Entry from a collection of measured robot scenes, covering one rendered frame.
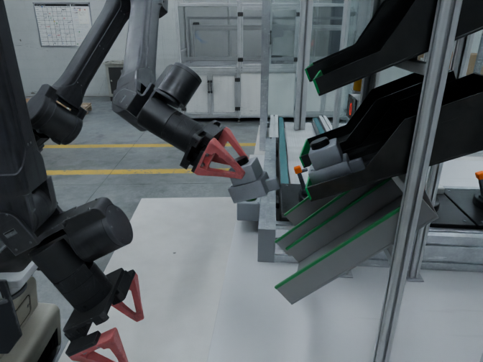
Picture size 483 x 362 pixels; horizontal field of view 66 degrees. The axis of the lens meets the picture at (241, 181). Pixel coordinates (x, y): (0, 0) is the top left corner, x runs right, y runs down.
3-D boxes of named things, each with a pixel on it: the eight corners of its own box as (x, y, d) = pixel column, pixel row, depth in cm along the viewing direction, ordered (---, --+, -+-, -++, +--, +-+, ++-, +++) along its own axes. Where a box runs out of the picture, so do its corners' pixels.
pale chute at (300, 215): (288, 256, 78) (274, 241, 77) (296, 227, 90) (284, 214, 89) (405, 178, 66) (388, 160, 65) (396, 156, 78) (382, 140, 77)
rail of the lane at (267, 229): (257, 261, 98) (258, 225, 94) (265, 156, 180) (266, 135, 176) (278, 263, 98) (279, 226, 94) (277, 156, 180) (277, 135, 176)
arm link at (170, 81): (143, 127, 73) (110, 103, 67) (174, 80, 75) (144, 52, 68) (179, 144, 66) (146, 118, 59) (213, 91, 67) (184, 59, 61)
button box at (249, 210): (236, 220, 111) (236, 202, 109) (242, 192, 130) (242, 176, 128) (259, 221, 110) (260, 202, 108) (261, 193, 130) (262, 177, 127)
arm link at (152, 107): (137, 126, 67) (129, 116, 61) (157, 95, 68) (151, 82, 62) (169, 146, 66) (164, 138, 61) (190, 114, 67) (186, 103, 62)
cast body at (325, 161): (314, 189, 59) (297, 151, 58) (315, 180, 63) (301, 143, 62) (366, 174, 56) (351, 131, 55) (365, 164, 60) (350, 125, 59)
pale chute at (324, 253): (291, 305, 64) (274, 287, 64) (300, 263, 76) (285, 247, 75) (439, 217, 52) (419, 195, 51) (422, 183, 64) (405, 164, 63)
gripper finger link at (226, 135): (262, 146, 66) (217, 120, 66) (252, 160, 60) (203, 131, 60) (245, 176, 69) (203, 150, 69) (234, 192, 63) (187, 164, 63)
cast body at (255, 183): (233, 204, 64) (218, 168, 62) (241, 194, 68) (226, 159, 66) (277, 193, 61) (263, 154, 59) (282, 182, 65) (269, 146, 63)
